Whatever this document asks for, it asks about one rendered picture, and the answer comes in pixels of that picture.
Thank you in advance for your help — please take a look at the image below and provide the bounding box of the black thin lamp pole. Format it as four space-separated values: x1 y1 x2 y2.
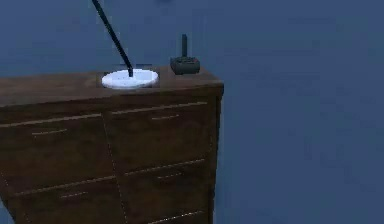
91 0 134 78

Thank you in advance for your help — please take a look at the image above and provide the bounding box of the dark grey joystick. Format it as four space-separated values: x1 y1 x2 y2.
169 33 201 76

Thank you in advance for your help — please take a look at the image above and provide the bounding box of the dark brown chest of drawers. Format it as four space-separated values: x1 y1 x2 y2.
0 65 225 224

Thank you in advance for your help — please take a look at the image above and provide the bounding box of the white round lamp base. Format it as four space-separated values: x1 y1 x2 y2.
101 68 159 90

